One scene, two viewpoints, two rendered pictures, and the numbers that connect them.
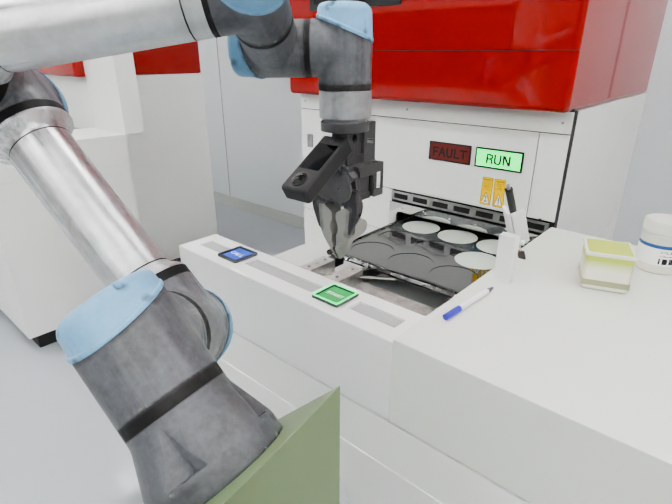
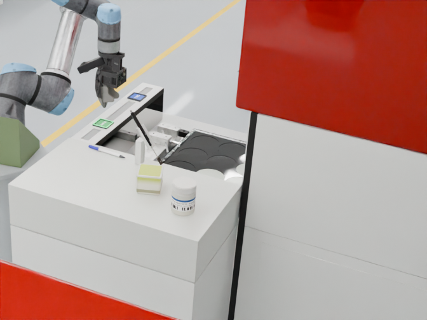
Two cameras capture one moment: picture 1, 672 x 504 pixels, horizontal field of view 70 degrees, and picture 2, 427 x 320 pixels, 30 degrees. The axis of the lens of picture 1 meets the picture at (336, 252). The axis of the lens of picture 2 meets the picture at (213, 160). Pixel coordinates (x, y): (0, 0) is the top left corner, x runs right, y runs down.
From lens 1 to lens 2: 2.62 m
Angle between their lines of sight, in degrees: 61
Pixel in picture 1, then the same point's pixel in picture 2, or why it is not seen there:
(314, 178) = (82, 65)
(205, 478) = not seen: outside the picture
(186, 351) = (9, 87)
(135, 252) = (53, 63)
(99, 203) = (59, 42)
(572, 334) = (88, 174)
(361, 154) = (112, 67)
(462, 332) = (79, 150)
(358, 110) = (100, 47)
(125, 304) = (9, 68)
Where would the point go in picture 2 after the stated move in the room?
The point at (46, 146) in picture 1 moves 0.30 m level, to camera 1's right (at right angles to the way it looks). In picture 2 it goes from (63, 18) to (79, 47)
